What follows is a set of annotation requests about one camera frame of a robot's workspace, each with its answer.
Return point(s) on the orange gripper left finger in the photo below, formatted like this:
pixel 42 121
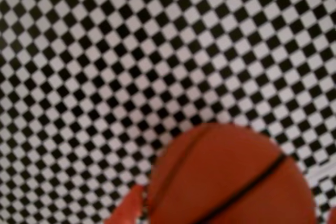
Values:
pixel 128 208

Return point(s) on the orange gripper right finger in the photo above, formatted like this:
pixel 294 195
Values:
pixel 333 217

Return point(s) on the small orange basketball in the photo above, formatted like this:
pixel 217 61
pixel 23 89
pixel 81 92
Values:
pixel 223 176

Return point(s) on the black white checkerboard paper sheet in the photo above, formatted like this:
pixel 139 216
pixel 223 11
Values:
pixel 105 51
pixel 325 195

